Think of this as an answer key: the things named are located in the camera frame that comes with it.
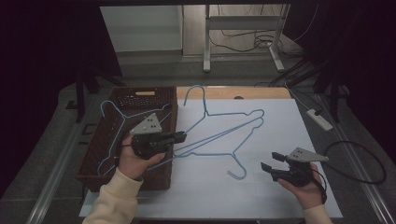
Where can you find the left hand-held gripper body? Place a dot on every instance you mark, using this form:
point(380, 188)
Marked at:
point(148, 143)

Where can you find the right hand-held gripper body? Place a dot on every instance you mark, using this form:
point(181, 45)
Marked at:
point(297, 174)

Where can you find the brown woven basket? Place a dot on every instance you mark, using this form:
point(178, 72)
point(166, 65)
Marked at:
point(102, 146)

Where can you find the person's right hand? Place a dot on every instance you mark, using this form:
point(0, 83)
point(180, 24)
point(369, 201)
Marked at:
point(308, 196)

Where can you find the person's left hand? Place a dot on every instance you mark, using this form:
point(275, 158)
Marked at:
point(132, 165)

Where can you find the white table cover sheet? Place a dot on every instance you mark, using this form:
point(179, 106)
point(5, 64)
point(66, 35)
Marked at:
point(280, 137)

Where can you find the white power strip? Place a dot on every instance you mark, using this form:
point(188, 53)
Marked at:
point(320, 120)

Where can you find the dark metal stand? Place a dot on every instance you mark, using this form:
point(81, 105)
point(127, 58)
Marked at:
point(334, 93)
point(80, 93)

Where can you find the white cabinet panel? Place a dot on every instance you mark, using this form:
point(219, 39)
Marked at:
point(143, 28)

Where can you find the dark curtain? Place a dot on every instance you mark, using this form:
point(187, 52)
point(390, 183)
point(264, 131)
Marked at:
point(367, 62)
point(40, 62)

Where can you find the white desk frame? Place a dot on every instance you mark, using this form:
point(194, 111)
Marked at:
point(243, 22)

